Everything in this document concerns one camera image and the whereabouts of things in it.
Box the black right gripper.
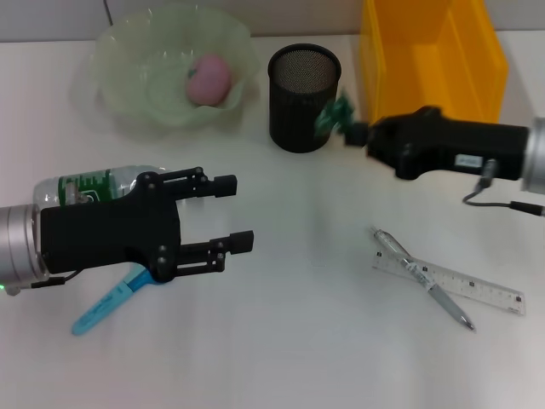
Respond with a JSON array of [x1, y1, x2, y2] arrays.
[[343, 105, 531, 182]]

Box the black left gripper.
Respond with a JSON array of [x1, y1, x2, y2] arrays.
[[40, 166, 255, 285]]

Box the green plastic wrapper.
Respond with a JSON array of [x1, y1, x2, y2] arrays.
[[313, 88, 357, 138]]

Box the pink toy peach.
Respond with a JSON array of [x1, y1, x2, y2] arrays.
[[185, 53, 232, 107]]

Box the clear green-label water bottle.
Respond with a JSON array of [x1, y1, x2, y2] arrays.
[[32, 164, 171, 210]]

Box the blue sheathed scissors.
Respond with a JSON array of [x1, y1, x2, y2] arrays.
[[71, 263, 154, 337]]

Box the black mesh pen holder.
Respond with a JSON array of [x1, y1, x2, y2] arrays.
[[267, 43, 343, 153]]

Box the green translucent fruit bowl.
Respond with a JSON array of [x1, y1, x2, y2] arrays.
[[87, 11, 261, 129]]

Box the clear grey ballpoint pen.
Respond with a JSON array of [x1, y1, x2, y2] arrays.
[[369, 225, 476, 331]]

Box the transparent plastic ruler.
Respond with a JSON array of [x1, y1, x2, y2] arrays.
[[371, 250, 526, 317]]

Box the yellow plastic bin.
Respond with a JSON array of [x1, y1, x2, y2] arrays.
[[359, 0, 509, 129]]

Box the right gripper cable with plug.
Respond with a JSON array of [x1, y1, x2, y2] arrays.
[[462, 158, 545, 216]]

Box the gripper cable with plug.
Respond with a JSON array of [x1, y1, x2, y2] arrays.
[[462, 158, 545, 216], [29, 268, 82, 291]]

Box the left gripper cable with plug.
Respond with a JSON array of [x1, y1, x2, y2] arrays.
[[29, 268, 82, 291]]

